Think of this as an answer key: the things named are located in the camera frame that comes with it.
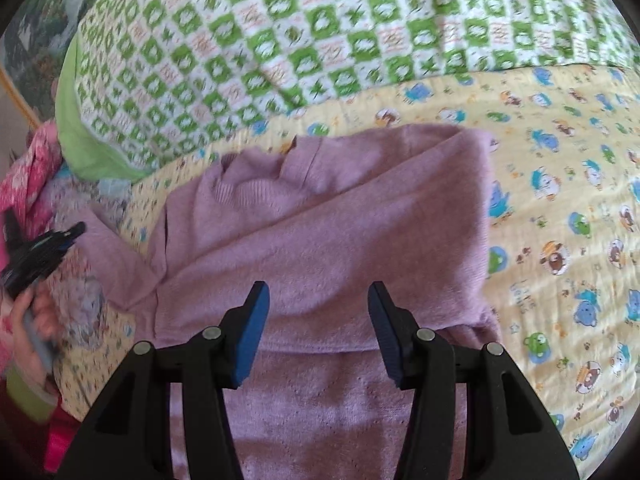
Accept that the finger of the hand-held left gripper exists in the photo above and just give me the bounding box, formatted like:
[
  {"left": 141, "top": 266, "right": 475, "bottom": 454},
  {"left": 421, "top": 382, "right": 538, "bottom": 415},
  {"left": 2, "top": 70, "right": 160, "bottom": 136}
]
[{"left": 47, "top": 222, "right": 87, "bottom": 254}]

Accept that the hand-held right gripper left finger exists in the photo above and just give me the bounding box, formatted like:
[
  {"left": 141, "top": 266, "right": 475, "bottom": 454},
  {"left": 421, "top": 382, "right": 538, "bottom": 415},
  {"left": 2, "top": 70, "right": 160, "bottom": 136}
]
[{"left": 47, "top": 281, "right": 271, "bottom": 480}]

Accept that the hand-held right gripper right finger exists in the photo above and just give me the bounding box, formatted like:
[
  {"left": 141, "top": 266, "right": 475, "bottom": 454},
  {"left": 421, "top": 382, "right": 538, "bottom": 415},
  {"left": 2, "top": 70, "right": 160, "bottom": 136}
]
[{"left": 368, "top": 281, "right": 581, "bottom": 480}]

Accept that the purple knit sweater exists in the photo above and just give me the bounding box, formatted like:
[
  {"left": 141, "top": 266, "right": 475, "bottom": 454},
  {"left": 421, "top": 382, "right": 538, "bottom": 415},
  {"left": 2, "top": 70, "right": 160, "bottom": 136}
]
[{"left": 75, "top": 122, "right": 503, "bottom": 480}]

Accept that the person's left hand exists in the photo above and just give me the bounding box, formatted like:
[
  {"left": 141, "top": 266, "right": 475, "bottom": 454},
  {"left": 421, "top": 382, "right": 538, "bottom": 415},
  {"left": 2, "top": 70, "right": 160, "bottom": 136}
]
[{"left": 9, "top": 285, "right": 62, "bottom": 378}]

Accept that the purple floral pillow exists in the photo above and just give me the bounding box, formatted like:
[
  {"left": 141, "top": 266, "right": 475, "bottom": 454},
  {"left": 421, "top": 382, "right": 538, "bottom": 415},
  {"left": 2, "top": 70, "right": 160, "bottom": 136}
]
[{"left": 42, "top": 170, "right": 136, "bottom": 351}]

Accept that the pink floral quilt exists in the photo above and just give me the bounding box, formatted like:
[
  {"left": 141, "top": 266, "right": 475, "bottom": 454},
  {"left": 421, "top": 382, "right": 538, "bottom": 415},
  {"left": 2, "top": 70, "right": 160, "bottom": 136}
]
[{"left": 0, "top": 122, "right": 63, "bottom": 271}]

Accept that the person's red clothing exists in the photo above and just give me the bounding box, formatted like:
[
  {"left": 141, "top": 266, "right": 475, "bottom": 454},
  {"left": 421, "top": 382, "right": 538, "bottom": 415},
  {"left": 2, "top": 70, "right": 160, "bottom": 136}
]
[{"left": 0, "top": 385, "right": 83, "bottom": 476}]

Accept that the yellow bear-print bed sheet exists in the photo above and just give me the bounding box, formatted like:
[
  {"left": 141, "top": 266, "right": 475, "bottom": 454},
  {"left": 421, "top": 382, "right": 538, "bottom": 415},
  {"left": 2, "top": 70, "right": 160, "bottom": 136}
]
[{"left": 50, "top": 62, "right": 640, "bottom": 480}]

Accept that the green checkered quilt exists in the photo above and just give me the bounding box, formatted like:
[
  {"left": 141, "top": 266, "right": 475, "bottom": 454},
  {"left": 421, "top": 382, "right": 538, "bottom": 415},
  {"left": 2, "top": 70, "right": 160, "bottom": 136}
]
[{"left": 54, "top": 0, "right": 640, "bottom": 183}]

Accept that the framed wall picture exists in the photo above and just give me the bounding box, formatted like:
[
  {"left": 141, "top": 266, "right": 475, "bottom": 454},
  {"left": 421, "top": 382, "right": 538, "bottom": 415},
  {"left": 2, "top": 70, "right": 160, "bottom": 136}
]
[{"left": 0, "top": 0, "right": 96, "bottom": 128}]

